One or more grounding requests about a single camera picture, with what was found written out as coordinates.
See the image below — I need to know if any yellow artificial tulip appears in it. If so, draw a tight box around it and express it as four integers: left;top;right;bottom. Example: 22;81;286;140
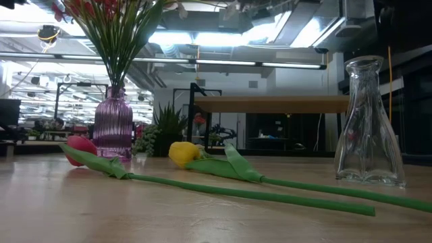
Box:
168;141;432;214

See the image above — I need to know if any black monitor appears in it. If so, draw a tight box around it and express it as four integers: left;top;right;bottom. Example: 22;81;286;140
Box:
0;99;22;128

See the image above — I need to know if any round black ceiling device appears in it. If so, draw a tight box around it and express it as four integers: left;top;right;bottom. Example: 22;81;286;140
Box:
36;24;62;44

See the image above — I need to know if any clear glass vase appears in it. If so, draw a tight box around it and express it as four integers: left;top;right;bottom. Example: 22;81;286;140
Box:
333;55;407;188

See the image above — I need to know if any red artificial tulip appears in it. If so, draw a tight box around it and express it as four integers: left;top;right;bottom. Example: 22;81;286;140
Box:
59;135;376;217

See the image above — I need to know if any long LED light bar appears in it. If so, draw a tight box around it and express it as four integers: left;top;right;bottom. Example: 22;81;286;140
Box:
0;51;327;71

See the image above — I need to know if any red artificial flower bunch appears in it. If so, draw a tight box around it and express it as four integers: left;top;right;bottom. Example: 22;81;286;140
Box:
50;0;146;89

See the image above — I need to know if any potted green succulent plant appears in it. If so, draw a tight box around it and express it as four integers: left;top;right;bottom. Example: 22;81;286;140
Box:
131;103;190;158

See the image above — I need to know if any purple ribbed glass vase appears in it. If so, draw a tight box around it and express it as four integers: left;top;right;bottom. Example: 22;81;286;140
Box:
92;86;134;162

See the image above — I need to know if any wooden shelf with black legs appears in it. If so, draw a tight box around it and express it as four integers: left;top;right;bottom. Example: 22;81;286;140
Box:
187;82;352;158

